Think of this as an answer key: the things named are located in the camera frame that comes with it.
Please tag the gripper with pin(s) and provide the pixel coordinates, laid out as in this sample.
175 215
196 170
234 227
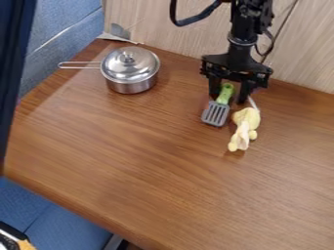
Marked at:
235 66

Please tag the silver pot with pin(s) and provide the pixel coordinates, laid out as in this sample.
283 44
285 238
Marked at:
129 69

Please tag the yellow plush toy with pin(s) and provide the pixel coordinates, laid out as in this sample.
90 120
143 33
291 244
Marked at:
244 127

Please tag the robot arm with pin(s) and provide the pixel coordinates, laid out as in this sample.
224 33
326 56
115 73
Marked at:
244 19

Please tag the green spatula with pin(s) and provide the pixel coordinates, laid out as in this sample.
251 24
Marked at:
218 109

